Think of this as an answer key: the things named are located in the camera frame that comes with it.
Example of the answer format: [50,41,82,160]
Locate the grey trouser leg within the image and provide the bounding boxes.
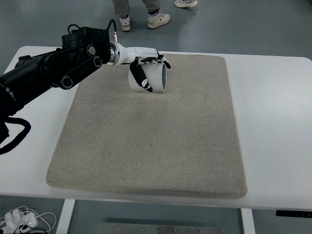
[112,0,130,19]

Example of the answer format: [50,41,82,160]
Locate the person left white sneaker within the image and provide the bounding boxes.
[119,15,131,32]

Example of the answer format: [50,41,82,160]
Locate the white power strip with cables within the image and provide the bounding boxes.
[0,206,58,234]

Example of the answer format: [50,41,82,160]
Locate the white table leg left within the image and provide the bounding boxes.
[56,199,76,234]

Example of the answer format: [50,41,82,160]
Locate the white table leg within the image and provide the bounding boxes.
[240,208,255,234]
[56,199,76,234]

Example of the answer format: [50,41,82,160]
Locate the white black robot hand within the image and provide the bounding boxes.
[109,42,171,93]

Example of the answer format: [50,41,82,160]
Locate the white ribbed cup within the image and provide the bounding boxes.
[128,63,167,93]

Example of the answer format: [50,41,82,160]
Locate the person right cream sneaker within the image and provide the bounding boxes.
[148,12,171,29]

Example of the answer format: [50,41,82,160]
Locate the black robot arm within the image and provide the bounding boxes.
[0,27,171,119]

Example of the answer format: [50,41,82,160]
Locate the beige felt mat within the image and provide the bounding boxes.
[46,54,247,199]

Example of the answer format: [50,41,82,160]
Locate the grey metal base plate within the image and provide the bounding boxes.
[97,222,220,234]

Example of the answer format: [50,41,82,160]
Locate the white table leg right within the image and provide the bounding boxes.
[240,208,255,234]

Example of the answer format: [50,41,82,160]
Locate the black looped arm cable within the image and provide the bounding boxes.
[0,117,32,156]

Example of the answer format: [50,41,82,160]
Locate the black table control panel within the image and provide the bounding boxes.
[276,210,312,218]

